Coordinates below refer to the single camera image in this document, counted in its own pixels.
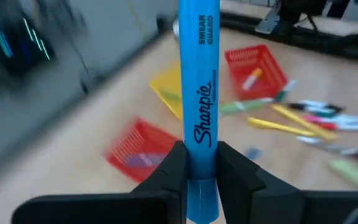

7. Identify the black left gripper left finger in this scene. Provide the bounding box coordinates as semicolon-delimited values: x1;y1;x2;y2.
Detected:
11;140;190;224

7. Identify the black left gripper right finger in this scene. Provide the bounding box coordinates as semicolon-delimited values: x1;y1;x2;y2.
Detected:
216;142;358;224

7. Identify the light blue Expo marker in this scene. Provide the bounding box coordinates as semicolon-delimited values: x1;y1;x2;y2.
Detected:
124;152;167;168

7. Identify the red plastic basket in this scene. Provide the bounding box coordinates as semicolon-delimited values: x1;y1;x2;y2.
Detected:
104;116;181;184
224;44;288;101

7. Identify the brown Expo marker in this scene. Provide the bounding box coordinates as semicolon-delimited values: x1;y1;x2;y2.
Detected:
296;136;358;162

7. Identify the yellow-green highlighter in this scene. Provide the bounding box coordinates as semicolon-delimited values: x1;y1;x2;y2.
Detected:
328;159;358;191

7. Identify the pink Expo marker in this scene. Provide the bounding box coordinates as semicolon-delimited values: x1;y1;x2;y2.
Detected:
301;114;358;131

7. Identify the green Expo marker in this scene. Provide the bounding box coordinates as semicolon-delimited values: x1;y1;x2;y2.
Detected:
218;96;275;116

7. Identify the teal capped marker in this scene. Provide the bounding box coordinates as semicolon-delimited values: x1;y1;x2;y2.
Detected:
274;79;297;103

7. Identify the orange marker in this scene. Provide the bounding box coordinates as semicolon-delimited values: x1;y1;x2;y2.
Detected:
242;67;263;91

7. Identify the blue highlighter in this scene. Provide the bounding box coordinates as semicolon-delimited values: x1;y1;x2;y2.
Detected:
178;0;221;224

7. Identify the black marker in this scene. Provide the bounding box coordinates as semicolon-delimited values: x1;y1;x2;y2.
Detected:
287;99;345;115

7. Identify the yellow plastic basket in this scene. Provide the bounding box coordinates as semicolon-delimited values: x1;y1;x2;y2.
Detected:
149;61;183;121

